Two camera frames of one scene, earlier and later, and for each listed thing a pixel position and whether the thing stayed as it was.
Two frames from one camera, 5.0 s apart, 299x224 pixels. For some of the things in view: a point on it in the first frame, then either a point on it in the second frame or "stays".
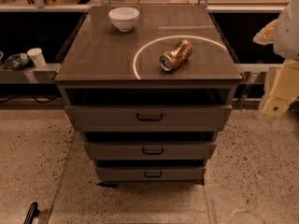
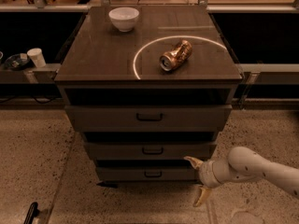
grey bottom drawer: x=153 y=174 stays
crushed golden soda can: x=175 y=59 stays
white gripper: x=288 y=32 -> x=206 y=174
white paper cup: x=37 y=57 stays
